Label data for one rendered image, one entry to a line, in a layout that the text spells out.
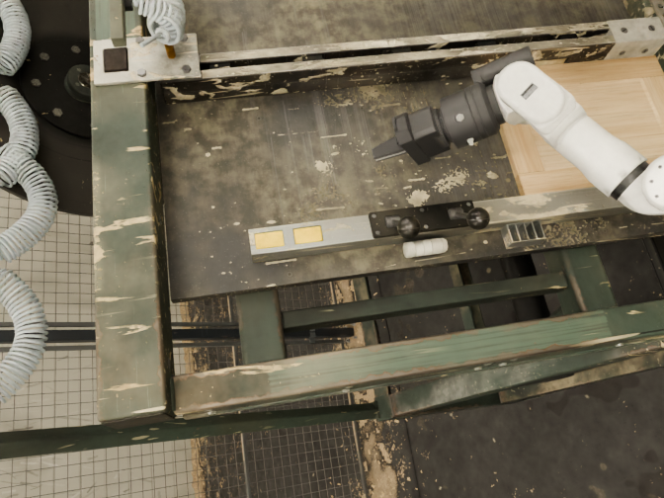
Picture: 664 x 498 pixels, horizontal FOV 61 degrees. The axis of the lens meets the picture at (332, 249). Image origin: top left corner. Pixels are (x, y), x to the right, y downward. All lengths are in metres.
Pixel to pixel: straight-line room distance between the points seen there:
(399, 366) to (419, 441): 2.22
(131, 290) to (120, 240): 0.09
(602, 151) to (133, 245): 0.73
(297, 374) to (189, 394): 0.17
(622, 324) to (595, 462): 1.50
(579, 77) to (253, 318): 0.87
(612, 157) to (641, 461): 1.73
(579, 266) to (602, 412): 1.36
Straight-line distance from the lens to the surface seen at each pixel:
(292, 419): 1.79
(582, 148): 0.90
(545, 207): 1.14
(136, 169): 1.03
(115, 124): 1.09
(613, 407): 2.49
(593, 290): 1.21
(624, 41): 1.42
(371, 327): 2.17
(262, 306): 1.04
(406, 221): 0.91
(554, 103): 0.89
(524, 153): 1.21
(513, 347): 1.01
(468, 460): 2.95
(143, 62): 1.15
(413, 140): 0.93
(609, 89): 1.40
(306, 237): 1.01
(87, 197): 1.63
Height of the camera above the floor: 2.18
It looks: 36 degrees down
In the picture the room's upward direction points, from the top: 85 degrees counter-clockwise
